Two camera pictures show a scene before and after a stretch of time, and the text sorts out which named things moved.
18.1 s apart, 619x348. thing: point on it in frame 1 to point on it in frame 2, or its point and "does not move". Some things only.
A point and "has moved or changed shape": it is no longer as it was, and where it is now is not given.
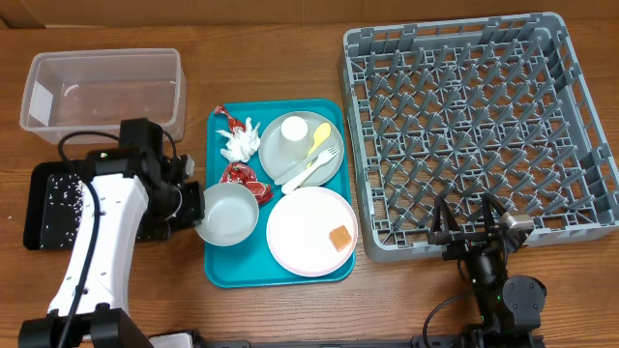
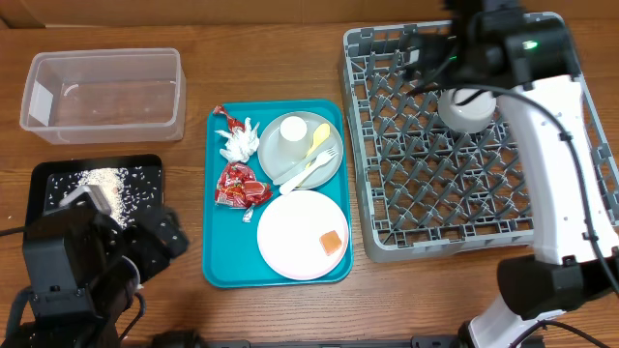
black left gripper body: x=191 y=204 to x=146 y=255
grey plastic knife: x=279 y=181 does not move
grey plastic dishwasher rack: x=457 y=109 does not move
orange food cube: x=339 y=238 to x=330 y=242
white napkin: x=243 y=142 does not move
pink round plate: x=298 y=231 has moved or changed shape
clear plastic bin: x=93 y=91 does not move
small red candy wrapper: x=233 y=124 does not move
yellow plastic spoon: x=320 y=134 does not move
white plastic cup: x=294 y=137 does not move
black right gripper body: x=462 y=243 to x=444 y=60
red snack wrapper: x=243 y=173 does not move
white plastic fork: x=322 y=159 does not move
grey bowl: x=231 y=214 to x=467 y=110
